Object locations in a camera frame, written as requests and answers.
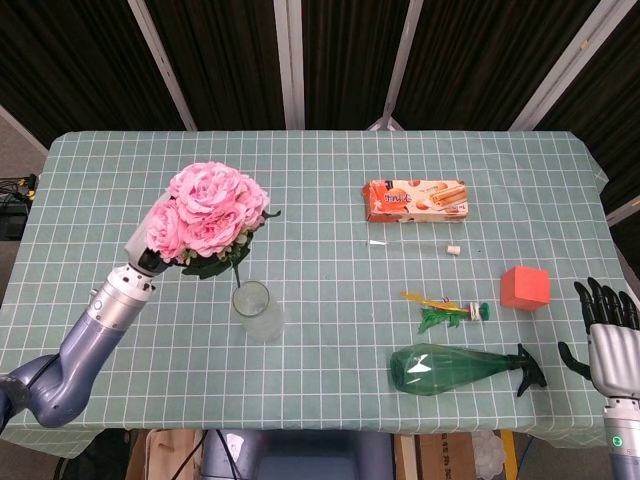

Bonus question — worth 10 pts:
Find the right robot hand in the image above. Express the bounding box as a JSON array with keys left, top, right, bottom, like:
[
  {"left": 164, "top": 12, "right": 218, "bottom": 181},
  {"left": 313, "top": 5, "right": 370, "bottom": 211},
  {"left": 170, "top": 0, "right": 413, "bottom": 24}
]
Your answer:
[{"left": 557, "top": 277, "right": 640, "bottom": 400}]

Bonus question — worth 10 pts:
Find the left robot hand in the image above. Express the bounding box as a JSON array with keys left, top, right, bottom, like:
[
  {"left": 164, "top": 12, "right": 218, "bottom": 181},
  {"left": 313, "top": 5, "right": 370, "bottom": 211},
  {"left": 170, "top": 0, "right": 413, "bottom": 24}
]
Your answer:
[{"left": 123, "top": 193, "right": 176, "bottom": 277}]

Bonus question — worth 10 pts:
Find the pink rose bouquet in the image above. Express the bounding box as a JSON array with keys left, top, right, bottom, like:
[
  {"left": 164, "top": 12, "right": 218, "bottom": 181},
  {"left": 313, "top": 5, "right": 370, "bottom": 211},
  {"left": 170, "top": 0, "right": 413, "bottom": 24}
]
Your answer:
[{"left": 145, "top": 161, "right": 282, "bottom": 290}]

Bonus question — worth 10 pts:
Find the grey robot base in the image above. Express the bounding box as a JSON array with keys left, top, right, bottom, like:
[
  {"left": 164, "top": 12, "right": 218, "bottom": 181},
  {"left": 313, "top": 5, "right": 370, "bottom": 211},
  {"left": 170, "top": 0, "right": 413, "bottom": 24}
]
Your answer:
[{"left": 200, "top": 428, "right": 396, "bottom": 480}]

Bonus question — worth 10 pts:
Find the clear glass cup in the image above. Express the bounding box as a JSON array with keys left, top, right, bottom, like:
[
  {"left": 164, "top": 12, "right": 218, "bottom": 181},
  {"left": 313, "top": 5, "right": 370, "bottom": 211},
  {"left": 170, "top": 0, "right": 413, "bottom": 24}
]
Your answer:
[{"left": 230, "top": 280, "right": 287, "bottom": 343}]

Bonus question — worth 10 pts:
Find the green checked tablecloth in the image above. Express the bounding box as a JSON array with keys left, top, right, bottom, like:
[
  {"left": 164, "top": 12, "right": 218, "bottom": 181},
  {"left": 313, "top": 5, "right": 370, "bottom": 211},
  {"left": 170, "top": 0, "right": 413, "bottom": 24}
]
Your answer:
[{"left": 0, "top": 130, "right": 610, "bottom": 454}]

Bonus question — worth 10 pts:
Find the orange foam cube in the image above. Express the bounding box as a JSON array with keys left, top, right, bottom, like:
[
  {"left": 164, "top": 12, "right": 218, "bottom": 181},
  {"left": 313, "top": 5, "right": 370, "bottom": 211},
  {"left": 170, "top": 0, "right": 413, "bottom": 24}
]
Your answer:
[{"left": 500, "top": 265, "right": 552, "bottom": 313}]

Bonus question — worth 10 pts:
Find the green plastic spray bottle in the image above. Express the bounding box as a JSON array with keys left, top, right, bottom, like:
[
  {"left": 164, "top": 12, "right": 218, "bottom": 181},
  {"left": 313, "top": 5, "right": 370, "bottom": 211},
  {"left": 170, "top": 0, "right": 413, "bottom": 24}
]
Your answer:
[{"left": 389, "top": 343, "right": 548, "bottom": 398}]

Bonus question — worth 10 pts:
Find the colourful feather shuttlecock toy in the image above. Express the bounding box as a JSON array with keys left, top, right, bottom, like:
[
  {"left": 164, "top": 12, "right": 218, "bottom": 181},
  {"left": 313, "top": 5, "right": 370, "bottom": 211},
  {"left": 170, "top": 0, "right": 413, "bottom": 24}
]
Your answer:
[{"left": 399, "top": 291, "right": 491, "bottom": 334}]

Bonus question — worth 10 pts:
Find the brown cardboard box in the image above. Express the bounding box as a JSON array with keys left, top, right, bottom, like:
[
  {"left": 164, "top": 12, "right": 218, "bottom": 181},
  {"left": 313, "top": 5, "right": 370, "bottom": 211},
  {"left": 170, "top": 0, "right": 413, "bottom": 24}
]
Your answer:
[{"left": 415, "top": 431, "right": 476, "bottom": 480}]

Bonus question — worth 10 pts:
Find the light wooden board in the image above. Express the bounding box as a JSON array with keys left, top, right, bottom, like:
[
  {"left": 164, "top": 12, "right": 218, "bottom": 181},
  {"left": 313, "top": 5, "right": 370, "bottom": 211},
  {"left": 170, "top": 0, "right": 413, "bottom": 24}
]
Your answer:
[{"left": 124, "top": 428, "right": 204, "bottom": 480}]

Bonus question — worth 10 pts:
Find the clear test tube with cork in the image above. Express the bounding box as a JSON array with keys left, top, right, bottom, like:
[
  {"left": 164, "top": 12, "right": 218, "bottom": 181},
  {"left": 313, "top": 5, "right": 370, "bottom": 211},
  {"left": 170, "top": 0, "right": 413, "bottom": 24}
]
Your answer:
[{"left": 367, "top": 239, "right": 462, "bottom": 256}]

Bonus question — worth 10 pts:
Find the orange snack box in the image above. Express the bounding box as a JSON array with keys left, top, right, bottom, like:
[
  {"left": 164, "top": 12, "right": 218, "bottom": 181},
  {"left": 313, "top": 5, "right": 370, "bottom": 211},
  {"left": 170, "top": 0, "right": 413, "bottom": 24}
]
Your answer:
[{"left": 362, "top": 179, "right": 471, "bottom": 224}]

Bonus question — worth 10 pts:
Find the black device with cables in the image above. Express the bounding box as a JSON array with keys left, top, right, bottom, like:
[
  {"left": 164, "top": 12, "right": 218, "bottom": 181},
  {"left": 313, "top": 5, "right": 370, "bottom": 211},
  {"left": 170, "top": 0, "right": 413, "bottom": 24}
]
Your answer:
[{"left": 0, "top": 173, "right": 39, "bottom": 242}]

